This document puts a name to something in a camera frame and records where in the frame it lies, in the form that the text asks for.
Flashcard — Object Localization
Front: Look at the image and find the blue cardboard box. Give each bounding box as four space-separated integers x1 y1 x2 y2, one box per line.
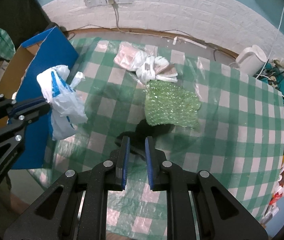
0 27 78 170

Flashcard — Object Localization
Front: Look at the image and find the white cable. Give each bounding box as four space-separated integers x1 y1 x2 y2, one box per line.
254 0 284 156

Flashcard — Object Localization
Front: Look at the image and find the green checkered tablecloth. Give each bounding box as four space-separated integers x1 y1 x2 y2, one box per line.
30 37 284 239

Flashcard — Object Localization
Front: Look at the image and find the white blue plastic bag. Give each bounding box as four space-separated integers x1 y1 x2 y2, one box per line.
37 65 88 141

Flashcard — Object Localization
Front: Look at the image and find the green bubble wrap sheet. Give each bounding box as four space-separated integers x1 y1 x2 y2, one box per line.
144 80 201 129

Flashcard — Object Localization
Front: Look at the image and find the pink white knotted plastic bag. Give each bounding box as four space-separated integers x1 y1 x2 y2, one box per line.
114 42 178 85

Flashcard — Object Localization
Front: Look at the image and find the white appliance on floor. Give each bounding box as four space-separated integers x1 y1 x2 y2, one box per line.
229 44 267 76

